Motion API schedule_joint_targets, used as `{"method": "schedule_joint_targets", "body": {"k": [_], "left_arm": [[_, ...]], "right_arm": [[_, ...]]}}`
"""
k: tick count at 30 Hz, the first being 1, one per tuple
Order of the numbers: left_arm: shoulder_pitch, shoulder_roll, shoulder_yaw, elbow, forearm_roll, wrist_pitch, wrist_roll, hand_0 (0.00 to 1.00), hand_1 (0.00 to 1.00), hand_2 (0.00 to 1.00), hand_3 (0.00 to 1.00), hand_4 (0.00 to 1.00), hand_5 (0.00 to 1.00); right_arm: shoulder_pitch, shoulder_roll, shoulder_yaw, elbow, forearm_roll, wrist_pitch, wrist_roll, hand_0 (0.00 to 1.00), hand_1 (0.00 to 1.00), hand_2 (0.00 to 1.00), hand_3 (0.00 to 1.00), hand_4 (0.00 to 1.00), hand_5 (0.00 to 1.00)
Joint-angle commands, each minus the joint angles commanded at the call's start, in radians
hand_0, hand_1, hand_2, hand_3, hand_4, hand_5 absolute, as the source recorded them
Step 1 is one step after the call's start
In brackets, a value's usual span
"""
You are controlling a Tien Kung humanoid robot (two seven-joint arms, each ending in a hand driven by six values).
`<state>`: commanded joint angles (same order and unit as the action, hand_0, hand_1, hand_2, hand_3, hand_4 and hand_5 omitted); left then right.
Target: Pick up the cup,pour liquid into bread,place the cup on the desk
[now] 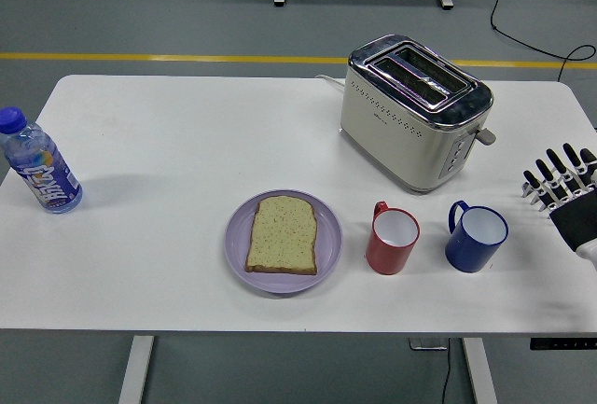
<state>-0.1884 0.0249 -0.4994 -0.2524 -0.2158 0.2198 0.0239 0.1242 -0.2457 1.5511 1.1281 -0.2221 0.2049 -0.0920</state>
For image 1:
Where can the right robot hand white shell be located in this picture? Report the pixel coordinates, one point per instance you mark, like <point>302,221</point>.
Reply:
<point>578,222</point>

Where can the blue enamel cup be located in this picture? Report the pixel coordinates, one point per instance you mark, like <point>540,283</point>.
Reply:
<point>482,227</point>

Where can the red enamel cup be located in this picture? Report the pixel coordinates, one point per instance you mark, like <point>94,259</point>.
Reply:
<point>387,259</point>

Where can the bread slice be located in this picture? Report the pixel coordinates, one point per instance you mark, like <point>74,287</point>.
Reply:
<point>282,236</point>

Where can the metal toast rack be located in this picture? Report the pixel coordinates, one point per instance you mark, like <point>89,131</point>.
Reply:
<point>531,195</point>

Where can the black table control panel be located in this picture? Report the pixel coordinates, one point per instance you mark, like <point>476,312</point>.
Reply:
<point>559,344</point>

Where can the cream and chrome toaster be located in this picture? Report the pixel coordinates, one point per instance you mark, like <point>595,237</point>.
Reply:
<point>396,143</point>

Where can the purple round plate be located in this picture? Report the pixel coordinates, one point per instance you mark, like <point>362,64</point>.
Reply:
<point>238,245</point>

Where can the plastic bottle blue label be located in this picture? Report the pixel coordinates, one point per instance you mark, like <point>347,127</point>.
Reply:
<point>46,175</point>

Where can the grey bracket under table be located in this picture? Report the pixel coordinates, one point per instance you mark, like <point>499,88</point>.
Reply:
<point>426,344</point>

